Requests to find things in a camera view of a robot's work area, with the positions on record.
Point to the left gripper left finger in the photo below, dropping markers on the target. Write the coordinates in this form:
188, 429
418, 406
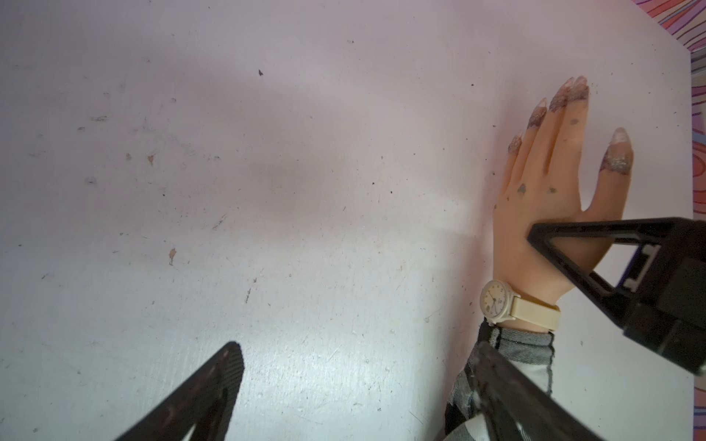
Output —
201, 407

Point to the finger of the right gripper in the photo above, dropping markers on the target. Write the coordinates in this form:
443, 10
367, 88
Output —
576, 248

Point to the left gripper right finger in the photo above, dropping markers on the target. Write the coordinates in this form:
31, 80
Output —
514, 407

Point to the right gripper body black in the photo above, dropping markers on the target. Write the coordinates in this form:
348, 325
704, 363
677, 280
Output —
673, 297

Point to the mannequin hand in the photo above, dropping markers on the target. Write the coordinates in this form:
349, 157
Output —
541, 185

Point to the plaid sleeve mannequin forearm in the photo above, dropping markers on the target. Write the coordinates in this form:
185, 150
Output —
531, 353

